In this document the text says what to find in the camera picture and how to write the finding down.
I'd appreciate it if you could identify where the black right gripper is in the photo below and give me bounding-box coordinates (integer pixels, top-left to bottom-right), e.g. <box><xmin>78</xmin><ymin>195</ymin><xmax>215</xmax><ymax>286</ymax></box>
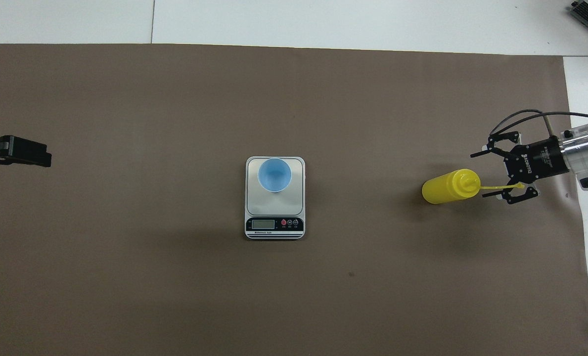
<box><xmin>470</xmin><ymin>131</ymin><xmax>570</xmax><ymax>205</ymax></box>

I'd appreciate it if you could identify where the silver digital kitchen scale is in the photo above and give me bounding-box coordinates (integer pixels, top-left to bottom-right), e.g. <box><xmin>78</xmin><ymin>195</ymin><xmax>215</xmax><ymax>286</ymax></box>
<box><xmin>245</xmin><ymin>156</ymin><xmax>306</xmax><ymax>241</ymax></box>

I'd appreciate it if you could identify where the light blue plastic cup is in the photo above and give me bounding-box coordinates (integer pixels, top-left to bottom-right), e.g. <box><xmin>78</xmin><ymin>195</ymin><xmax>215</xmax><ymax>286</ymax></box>
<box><xmin>257</xmin><ymin>157</ymin><xmax>293</xmax><ymax>193</ymax></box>

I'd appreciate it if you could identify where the yellow squeeze seasoning bottle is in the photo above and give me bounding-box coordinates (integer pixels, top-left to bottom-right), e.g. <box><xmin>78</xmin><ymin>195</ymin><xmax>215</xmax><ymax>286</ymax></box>
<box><xmin>421</xmin><ymin>169</ymin><xmax>526</xmax><ymax>206</ymax></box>

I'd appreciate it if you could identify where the brown paper table mat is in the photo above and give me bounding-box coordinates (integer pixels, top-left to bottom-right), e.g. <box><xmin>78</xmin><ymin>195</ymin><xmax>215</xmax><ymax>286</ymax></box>
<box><xmin>0</xmin><ymin>44</ymin><xmax>588</xmax><ymax>356</ymax></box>

